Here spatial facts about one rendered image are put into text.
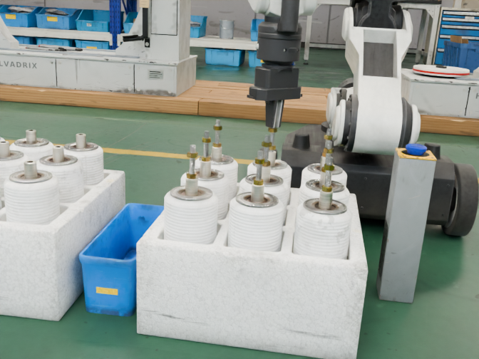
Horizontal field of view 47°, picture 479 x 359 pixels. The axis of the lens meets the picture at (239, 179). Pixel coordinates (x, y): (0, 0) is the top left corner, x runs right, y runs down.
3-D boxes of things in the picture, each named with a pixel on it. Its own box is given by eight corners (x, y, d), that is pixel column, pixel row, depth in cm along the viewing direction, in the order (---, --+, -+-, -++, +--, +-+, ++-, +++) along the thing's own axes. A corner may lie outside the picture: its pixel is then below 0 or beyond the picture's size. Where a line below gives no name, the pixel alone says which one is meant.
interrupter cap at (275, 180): (281, 189, 103) (281, 186, 103) (241, 186, 104) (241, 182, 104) (284, 178, 110) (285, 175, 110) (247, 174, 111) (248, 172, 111)
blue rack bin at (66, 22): (55, 26, 617) (54, 7, 611) (88, 28, 614) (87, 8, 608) (34, 28, 570) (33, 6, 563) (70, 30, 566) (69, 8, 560)
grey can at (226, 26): (219, 38, 575) (220, 19, 569) (234, 38, 574) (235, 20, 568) (217, 38, 560) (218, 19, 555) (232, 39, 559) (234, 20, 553)
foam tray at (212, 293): (187, 246, 136) (189, 177, 130) (346, 264, 131) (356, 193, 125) (136, 334, 99) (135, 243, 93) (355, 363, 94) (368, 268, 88)
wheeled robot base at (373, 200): (276, 158, 211) (283, 70, 201) (413, 169, 206) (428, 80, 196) (264, 216, 151) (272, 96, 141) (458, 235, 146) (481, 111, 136)
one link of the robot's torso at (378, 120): (335, 162, 139) (341, 30, 162) (406, 167, 137) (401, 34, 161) (342, 125, 126) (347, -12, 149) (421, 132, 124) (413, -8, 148)
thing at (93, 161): (73, 212, 135) (70, 140, 129) (110, 216, 134) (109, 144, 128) (55, 227, 125) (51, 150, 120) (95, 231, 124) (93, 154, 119)
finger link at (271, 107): (266, 125, 117) (268, 96, 115) (276, 128, 114) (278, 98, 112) (260, 125, 116) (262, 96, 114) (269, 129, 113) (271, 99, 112)
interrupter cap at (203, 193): (161, 194, 97) (161, 190, 97) (192, 186, 103) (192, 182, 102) (190, 206, 93) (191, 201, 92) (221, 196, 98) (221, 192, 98)
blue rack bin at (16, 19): (17, 24, 620) (16, 5, 614) (49, 26, 616) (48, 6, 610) (-7, 25, 572) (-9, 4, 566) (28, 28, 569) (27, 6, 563)
